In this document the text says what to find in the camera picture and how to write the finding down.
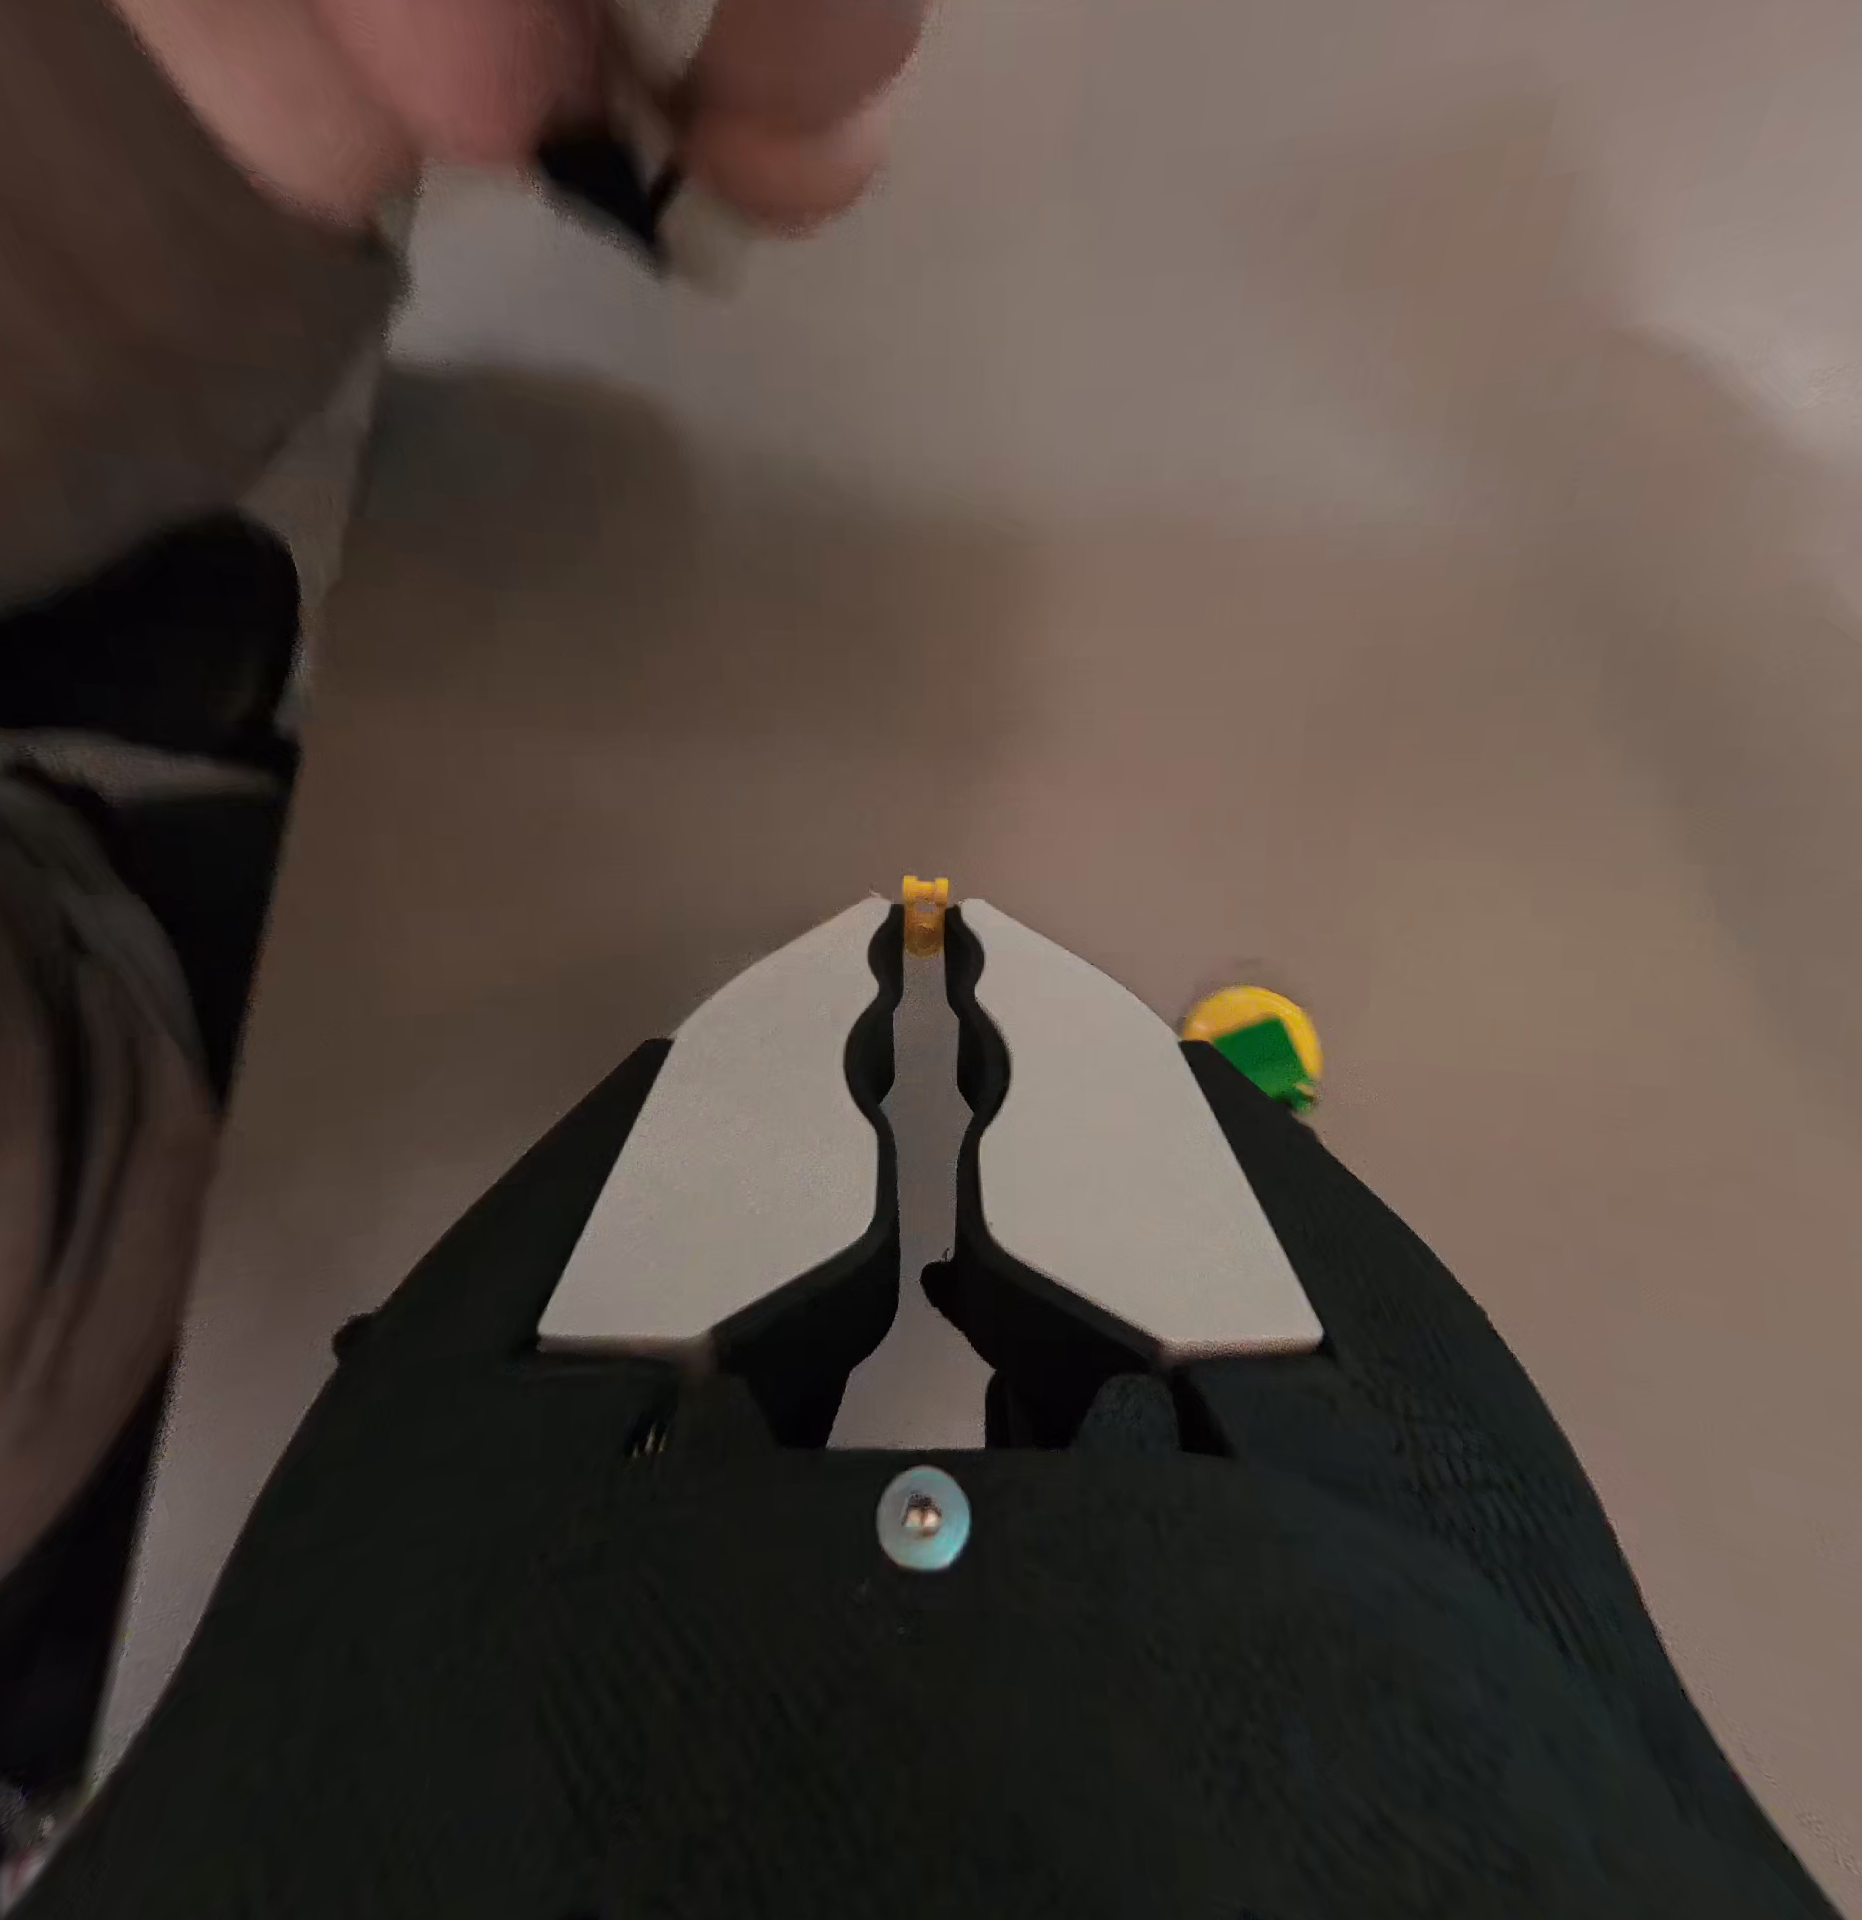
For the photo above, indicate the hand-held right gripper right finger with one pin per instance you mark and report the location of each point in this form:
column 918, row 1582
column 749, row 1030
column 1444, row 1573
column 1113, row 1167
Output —
column 1141, row 1167

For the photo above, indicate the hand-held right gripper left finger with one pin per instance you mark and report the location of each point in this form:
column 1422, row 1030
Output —
column 722, row 1167

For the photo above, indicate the yellow dome green brick assembly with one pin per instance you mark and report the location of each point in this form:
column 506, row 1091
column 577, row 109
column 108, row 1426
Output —
column 1262, row 1060

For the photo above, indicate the small yellow clip brick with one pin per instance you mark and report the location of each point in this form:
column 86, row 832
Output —
column 925, row 915

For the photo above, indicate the person's left forearm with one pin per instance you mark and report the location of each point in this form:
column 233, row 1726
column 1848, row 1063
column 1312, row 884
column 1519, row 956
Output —
column 120, row 302

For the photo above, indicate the person's left hand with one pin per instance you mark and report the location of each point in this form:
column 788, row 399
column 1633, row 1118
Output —
column 347, row 77

